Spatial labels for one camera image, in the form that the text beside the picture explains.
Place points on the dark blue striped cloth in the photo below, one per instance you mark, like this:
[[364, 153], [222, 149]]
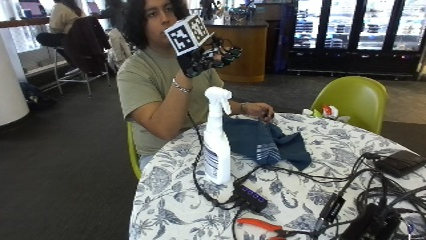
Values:
[[258, 140]]

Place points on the wooden counter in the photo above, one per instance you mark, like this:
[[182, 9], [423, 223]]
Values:
[[247, 50]]

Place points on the white marker cube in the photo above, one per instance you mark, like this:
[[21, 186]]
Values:
[[187, 33]]

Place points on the small red white toy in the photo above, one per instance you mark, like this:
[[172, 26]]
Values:
[[329, 111]]

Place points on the white spray bottle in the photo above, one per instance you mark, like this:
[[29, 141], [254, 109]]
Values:
[[218, 146]]

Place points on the green plastic chair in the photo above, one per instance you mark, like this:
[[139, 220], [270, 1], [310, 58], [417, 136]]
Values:
[[134, 153], [351, 100]]

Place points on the the person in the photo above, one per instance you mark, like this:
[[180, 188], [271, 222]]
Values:
[[147, 83]]

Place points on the beige coat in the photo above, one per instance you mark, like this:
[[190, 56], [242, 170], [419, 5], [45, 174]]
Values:
[[120, 46]]

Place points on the black hub with blue lights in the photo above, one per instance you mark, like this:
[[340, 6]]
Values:
[[251, 198]]

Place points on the glass door drinks fridge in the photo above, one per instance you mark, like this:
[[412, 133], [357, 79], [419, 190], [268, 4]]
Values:
[[355, 30]]

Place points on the flat black box device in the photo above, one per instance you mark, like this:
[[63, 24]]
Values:
[[400, 162]]

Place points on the dark jacket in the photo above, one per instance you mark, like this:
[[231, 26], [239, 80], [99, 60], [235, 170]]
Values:
[[85, 43]]

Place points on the metal bar stool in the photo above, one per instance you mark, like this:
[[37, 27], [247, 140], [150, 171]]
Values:
[[82, 78]]

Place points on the blue floral tablecloth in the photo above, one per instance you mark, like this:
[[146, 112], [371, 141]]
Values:
[[178, 213]]

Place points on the black bag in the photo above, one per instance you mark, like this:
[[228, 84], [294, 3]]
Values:
[[35, 95]]

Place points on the laptop screen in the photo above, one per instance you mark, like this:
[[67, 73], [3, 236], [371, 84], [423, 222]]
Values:
[[33, 8]]

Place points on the wooden bar ledge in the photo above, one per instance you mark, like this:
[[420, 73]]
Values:
[[22, 22]]

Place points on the white round column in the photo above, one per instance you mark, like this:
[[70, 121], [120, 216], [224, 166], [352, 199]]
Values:
[[11, 83]]

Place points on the black camera device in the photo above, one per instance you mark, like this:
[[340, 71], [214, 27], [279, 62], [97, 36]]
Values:
[[371, 223]]

